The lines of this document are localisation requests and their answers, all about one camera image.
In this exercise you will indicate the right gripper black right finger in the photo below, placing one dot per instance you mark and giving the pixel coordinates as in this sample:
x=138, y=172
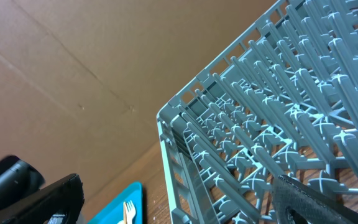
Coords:
x=296, y=203

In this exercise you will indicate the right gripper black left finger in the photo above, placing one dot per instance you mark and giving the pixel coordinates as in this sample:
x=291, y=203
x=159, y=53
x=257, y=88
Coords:
x=60, y=202

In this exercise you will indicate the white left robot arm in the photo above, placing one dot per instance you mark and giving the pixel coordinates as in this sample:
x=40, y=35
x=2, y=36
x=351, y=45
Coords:
x=18, y=180

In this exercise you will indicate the grey dishwasher rack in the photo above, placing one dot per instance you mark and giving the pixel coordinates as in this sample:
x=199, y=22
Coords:
x=281, y=99

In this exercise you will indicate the teal serving tray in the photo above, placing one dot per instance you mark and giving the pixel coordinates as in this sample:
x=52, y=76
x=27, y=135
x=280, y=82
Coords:
x=113, y=212

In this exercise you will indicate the wooden chopstick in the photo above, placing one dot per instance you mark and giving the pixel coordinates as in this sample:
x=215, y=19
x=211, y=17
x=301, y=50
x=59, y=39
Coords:
x=124, y=213

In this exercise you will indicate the white plastic fork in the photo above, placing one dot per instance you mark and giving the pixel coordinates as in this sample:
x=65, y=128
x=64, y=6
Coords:
x=130, y=212

